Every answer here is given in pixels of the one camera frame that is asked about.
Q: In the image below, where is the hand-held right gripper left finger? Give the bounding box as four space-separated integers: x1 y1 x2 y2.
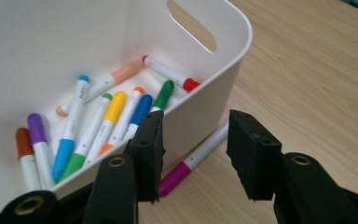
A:
123 110 166 203

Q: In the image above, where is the white plastic bin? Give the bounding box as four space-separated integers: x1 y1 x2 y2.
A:
0 0 254 223

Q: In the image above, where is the orange capped white marker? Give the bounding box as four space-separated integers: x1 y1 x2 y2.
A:
100 86 145 156

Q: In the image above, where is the light blue capped white marker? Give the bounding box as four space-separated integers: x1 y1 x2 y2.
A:
51 75 91 183

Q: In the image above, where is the yellow capped white marker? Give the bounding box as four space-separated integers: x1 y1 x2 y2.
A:
83 91 128 166

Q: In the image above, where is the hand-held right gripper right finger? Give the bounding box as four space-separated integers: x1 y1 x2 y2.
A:
226 109 283 202

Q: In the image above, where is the purple capped white marker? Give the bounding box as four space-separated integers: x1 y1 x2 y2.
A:
27 113 56 189

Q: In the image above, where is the dark blue capped white marker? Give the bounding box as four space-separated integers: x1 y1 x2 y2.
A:
122 93 154 141

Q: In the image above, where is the light green capped white marker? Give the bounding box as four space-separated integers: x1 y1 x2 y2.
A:
59 92 114 182

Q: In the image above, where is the magenta capped white marker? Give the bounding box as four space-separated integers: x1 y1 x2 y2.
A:
158 121 231 199

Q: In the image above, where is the peach capped white marker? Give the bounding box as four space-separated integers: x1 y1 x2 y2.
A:
55 59 145 118

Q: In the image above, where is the dark green capped white marker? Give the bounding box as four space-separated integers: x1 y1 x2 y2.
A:
148 79 175 115

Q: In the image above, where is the red capped white marker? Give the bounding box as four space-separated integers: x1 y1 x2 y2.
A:
141 55 200 93

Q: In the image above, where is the brown capped white marker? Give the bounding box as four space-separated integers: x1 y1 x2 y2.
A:
15 127 42 191

